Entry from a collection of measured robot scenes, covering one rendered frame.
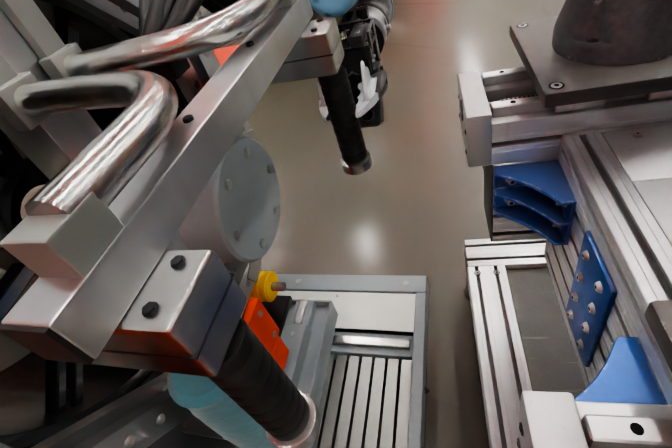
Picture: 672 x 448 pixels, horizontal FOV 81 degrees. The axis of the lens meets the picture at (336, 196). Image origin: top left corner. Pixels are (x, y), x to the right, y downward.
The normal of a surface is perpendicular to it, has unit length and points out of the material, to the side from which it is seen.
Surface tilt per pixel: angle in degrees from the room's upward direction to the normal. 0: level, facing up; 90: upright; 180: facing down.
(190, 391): 0
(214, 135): 90
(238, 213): 90
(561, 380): 0
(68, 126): 90
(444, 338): 0
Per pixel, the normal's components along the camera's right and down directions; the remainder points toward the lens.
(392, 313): -0.25, -0.72
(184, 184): 0.95, -0.05
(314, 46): -0.19, 0.69
